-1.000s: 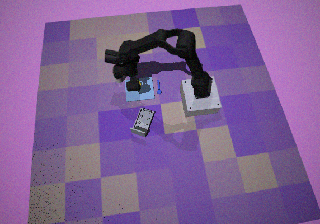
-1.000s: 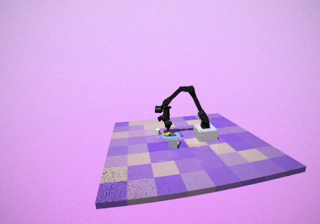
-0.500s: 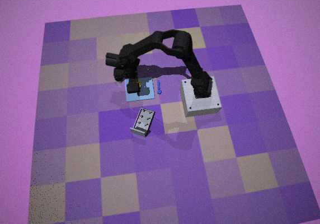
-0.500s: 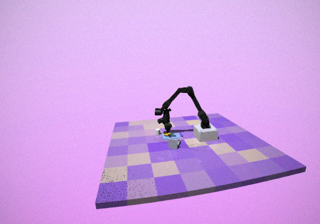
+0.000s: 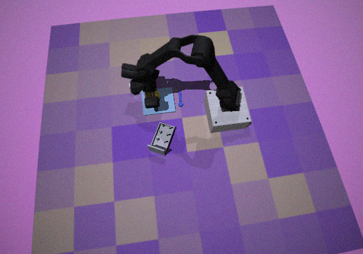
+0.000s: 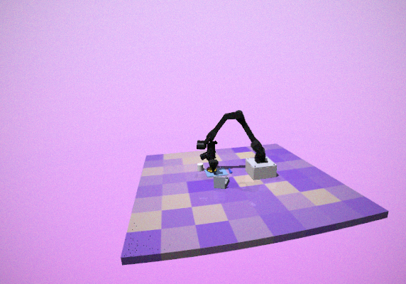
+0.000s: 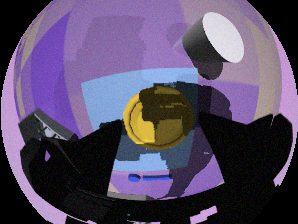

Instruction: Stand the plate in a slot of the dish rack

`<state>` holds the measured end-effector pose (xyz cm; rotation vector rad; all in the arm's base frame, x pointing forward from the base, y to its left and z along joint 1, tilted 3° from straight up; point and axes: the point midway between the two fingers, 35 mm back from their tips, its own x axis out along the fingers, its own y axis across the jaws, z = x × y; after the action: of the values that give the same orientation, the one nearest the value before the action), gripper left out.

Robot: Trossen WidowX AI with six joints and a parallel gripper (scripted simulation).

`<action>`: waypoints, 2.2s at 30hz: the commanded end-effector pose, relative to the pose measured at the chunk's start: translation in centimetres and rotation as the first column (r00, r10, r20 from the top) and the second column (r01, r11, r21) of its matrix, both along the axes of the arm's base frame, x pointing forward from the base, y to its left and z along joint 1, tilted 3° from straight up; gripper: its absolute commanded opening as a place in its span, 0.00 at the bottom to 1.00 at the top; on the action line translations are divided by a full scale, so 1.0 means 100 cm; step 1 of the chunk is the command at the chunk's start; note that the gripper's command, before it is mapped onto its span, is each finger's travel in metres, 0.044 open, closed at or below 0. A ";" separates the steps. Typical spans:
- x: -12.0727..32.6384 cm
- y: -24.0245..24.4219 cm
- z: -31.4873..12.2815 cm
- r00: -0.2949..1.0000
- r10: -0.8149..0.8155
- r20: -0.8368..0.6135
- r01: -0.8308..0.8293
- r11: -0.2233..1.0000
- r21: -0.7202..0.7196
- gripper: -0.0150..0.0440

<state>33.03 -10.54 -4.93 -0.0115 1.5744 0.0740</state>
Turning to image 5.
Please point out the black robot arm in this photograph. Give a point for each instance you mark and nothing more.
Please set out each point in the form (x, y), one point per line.
(202, 55)

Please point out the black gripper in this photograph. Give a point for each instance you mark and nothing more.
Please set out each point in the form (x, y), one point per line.
(152, 101)

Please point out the yellow plate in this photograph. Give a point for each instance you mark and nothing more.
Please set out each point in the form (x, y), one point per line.
(156, 94)

